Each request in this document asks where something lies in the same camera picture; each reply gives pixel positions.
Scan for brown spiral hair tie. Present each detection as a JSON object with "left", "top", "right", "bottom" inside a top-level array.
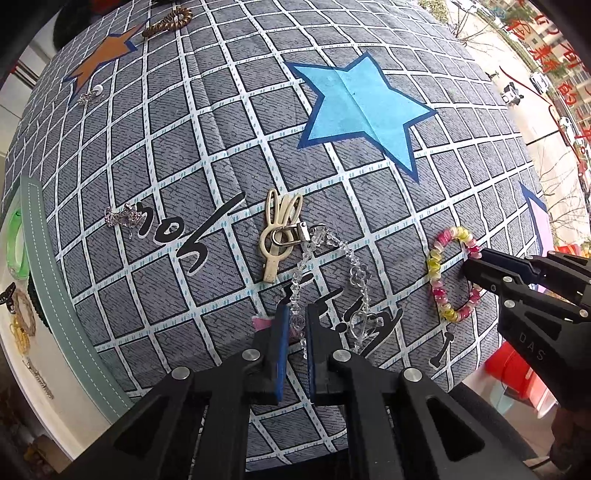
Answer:
[{"left": 141, "top": 7, "right": 194, "bottom": 38}]

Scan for blue paper star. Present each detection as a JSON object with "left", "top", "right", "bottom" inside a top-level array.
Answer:
[{"left": 288, "top": 52, "right": 438, "bottom": 181}]

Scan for beige hair clip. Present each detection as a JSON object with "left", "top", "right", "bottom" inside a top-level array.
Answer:
[{"left": 259, "top": 188, "right": 309, "bottom": 283}]

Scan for red plastic basin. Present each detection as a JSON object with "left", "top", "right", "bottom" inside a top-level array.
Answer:
[{"left": 484, "top": 346, "right": 546, "bottom": 398}]

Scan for green translucent bracelet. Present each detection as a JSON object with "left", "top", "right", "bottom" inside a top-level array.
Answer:
[{"left": 7, "top": 209, "right": 26, "bottom": 280}]

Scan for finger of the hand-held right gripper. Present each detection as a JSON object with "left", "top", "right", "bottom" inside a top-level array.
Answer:
[
  {"left": 463, "top": 259, "right": 591, "bottom": 324},
  {"left": 478, "top": 248, "right": 591, "bottom": 291}
]

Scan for silver beaded hair clip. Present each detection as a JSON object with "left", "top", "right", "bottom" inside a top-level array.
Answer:
[{"left": 23, "top": 355, "right": 55, "bottom": 400}]

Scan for pink yellow spiral bracelet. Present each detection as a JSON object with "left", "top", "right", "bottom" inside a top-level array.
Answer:
[{"left": 427, "top": 225, "right": 483, "bottom": 324}]

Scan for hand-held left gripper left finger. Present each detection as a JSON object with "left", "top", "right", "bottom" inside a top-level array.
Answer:
[{"left": 76, "top": 305, "right": 291, "bottom": 480}]

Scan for pink paper star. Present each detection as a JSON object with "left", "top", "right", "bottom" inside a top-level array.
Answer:
[{"left": 519, "top": 181, "right": 555, "bottom": 259}]

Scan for clear crystal bead bracelet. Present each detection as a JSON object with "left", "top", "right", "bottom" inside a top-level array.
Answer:
[{"left": 252, "top": 224, "right": 386, "bottom": 358}]

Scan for black rhinestone hair clip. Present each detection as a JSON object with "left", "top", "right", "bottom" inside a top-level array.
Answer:
[{"left": 27, "top": 272, "right": 47, "bottom": 330}]

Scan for yellow hair tie with charm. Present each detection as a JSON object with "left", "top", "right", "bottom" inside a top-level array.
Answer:
[{"left": 9, "top": 314, "right": 33, "bottom": 354}]

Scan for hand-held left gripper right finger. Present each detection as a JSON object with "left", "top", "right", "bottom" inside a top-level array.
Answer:
[{"left": 305, "top": 302, "right": 539, "bottom": 480}]

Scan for orange paper star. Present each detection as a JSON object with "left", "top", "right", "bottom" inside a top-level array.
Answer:
[{"left": 62, "top": 21, "right": 151, "bottom": 102}]

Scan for white jewelry box green rim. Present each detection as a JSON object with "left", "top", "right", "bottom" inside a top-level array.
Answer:
[{"left": 0, "top": 178, "right": 134, "bottom": 462}]

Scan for small silver earring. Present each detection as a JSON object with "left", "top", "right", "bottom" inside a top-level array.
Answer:
[{"left": 78, "top": 84, "right": 105, "bottom": 106}]

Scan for silver chain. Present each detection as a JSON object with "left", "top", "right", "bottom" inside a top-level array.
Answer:
[{"left": 104, "top": 203, "right": 144, "bottom": 238}]

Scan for brown braided hair tie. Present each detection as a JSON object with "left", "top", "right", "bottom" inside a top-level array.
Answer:
[{"left": 11, "top": 291, "right": 38, "bottom": 337}]

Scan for grey checked tablecloth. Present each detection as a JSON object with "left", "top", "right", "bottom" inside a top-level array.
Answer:
[{"left": 0, "top": 0, "right": 552, "bottom": 472}]

